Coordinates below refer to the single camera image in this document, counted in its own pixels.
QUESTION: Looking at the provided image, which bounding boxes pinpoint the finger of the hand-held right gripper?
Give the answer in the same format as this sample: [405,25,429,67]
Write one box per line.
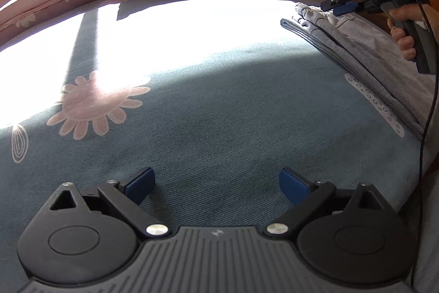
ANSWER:
[334,3,365,17]
[321,0,359,11]

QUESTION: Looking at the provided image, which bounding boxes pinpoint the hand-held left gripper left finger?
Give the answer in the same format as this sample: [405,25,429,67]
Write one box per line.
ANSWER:
[50,167,169,239]

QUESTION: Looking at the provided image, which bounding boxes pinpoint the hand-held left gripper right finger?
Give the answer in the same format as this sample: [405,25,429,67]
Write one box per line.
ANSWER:
[266,168,393,239]

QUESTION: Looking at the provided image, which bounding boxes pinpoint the grey sweatpants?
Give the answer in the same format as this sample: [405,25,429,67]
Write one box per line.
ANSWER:
[280,3,439,139]

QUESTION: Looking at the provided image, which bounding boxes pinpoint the person's right hand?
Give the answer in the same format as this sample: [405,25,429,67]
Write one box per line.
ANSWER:
[387,3,439,63]

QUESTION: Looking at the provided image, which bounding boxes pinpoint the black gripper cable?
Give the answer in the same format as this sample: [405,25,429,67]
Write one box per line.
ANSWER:
[410,0,439,293]

